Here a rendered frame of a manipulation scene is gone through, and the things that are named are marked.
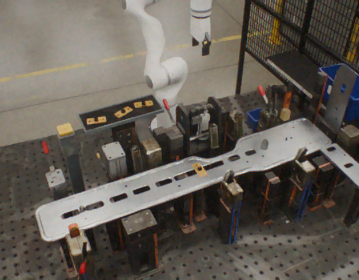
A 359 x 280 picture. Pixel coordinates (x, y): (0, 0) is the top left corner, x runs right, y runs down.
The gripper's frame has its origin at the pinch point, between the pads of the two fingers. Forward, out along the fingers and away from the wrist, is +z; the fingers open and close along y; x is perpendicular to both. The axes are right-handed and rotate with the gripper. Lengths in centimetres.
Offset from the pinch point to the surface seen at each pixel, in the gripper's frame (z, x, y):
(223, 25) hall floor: 142, 172, -272
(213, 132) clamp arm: 37.8, 1.4, 11.4
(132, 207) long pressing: 45, -46, 32
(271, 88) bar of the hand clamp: 24.8, 33.6, 8.6
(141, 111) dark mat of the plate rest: 28.4, -26.6, -5.7
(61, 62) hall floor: 140, -27, -268
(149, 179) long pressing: 45, -34, 20
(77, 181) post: 59, -62, -6
